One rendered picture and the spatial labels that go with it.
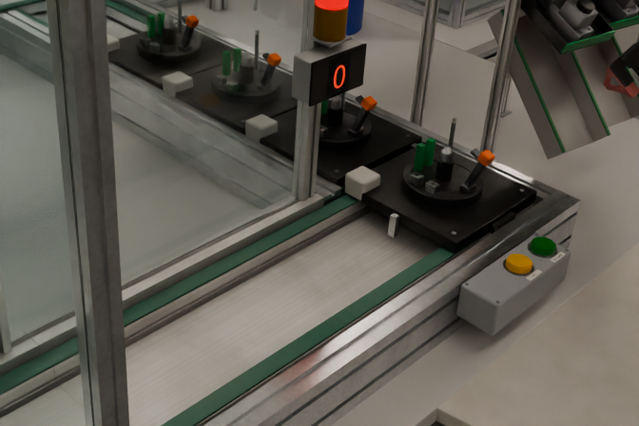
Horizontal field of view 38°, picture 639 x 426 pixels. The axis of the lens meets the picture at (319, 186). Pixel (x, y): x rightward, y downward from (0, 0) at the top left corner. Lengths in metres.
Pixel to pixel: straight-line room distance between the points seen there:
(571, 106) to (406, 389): 0.70
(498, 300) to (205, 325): 0.43
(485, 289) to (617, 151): 0.76
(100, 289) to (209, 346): 0.55
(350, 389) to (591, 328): 0.45
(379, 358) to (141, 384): 0.33
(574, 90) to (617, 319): 0.46
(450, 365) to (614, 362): 0.26
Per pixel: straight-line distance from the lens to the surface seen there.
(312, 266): 1.49
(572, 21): 1.67
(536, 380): 1.44
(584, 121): 1.83
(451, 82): 2.29
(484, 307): 1.41
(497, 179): 1.68
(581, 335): 1.55
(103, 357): 0.85
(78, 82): 0.70
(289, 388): 1.22
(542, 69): 1.80
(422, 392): 1.38
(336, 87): 1.44
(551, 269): 1.51
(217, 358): 1.32
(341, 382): 1.27
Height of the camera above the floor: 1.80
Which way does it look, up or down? 32 degrees down
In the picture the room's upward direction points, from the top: 4 degrees clockwise
